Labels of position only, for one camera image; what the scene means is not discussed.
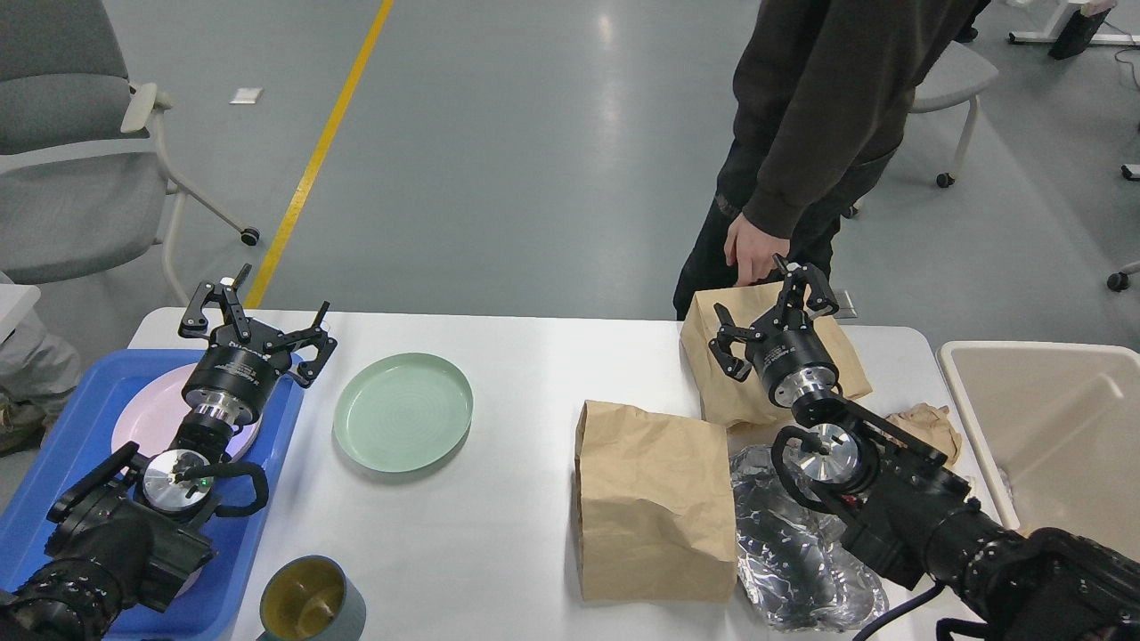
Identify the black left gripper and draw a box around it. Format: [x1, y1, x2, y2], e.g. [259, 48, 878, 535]
[178, 263, 337, 425]

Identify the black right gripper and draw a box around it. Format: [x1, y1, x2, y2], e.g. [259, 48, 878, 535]
[708, 254, 842, 409]

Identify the green plate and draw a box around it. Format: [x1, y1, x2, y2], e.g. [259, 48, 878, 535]
[333, 352, 474, 474]

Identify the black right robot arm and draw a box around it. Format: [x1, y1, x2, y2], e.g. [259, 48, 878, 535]
[708, 255, 1139, 640]

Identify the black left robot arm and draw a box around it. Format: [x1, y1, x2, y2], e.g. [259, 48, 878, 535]
[3, 266, 337, 640]

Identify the person's hand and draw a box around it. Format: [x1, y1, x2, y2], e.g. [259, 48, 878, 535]
[724, 216, 791, 287]

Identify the rear brown paper bag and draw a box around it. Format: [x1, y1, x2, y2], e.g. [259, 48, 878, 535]
[679, 283, 873, 427]

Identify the brown paper bag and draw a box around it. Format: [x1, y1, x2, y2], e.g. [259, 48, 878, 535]
[575, 399, 736, 605]
[679, 283, 873, 427]

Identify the pink plate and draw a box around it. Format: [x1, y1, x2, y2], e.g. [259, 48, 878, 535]
[109, 362, 263, 464]

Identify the crumpled brown paper napkin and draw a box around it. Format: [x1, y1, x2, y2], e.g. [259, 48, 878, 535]
[886, 401, 964, 470]

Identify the blue plastic tray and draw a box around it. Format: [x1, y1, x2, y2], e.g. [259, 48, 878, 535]
[1, 349, 268, 640]

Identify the front brown paper bag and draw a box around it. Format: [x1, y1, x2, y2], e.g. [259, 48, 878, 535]
[575, 399, 736, 605]

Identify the grey office chair left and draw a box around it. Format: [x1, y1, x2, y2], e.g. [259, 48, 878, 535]
[1, 1, 260, 303]

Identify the person in dark clothes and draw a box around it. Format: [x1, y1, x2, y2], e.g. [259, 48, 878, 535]
[671, 1, 978, 321]

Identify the crumpled silver foil bag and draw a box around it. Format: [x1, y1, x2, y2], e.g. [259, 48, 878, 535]
[728, 445, 889, 632]

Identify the beige plastic bin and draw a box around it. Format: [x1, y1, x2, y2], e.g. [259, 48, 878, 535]
[938, 341, 1139, 559]

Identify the grey chair right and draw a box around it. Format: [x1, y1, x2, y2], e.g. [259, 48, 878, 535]
[844, 40, 1000, 220]

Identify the white desk leg base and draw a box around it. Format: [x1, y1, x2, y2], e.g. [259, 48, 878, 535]
[1005, 1, 1139, 60]

